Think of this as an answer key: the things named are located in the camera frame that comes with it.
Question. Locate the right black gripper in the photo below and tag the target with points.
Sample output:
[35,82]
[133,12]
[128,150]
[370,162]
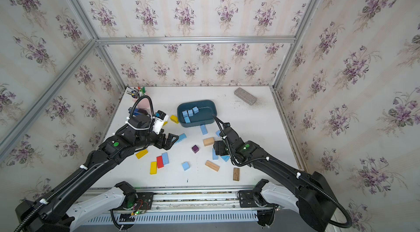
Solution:
[219,146]

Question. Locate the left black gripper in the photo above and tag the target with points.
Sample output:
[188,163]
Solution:
[169,142]

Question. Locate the light blue cube front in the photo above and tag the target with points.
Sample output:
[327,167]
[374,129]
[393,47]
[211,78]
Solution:
[185,166]

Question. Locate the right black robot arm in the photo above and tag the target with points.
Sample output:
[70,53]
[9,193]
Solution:
[248,153]

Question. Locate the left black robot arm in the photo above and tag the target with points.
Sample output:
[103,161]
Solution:
[40,216]

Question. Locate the long light blue block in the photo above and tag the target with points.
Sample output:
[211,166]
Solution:
[181,138]

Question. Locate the light blue upright block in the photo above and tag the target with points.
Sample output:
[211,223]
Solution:
[214,156]

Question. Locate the tan wooden block centre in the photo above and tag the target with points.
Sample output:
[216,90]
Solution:
[208,142]

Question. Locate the tan wooden block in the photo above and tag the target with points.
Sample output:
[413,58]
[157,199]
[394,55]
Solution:
[208,142]
[212,166]

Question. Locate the tan wooden block front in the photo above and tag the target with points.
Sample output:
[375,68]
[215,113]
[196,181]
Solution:
[212,166]

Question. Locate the yellow block near bin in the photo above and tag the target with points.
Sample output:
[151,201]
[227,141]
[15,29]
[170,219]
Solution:
[174,119]

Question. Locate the light blue block beside red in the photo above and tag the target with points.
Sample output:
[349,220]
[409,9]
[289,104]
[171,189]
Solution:
[165,158]

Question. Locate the light blue block below bin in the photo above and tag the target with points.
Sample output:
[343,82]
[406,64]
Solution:
[203,129]

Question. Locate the purple cube block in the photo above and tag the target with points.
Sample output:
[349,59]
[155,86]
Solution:
[195,148]

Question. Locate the dark brown wooden block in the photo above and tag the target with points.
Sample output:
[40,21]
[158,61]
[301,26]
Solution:
[236,174]

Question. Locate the red block front left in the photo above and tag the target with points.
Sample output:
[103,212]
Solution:
[159,162]

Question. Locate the yellow block front left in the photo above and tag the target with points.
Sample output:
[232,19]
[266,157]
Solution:
[153,168]

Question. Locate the yellow block lower left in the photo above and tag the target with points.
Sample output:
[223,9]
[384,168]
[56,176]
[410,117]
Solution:
[141,153]

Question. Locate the dark teal plastic bin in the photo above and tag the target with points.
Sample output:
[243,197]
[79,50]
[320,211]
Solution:
[199,113]

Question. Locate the blue black stapler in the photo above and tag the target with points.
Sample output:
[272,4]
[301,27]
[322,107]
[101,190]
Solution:
[137,111]

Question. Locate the grey stone brick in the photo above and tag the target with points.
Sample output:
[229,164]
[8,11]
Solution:
[245,96]

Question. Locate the pink pen cup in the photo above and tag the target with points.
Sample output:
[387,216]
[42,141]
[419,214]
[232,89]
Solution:
[135,92]

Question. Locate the aluminium front rail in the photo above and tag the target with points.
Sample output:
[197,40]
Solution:
[193,200]

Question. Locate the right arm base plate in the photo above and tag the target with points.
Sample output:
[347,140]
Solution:
[249,199]

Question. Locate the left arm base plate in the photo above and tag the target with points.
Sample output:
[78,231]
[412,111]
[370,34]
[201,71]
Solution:
[138,202]

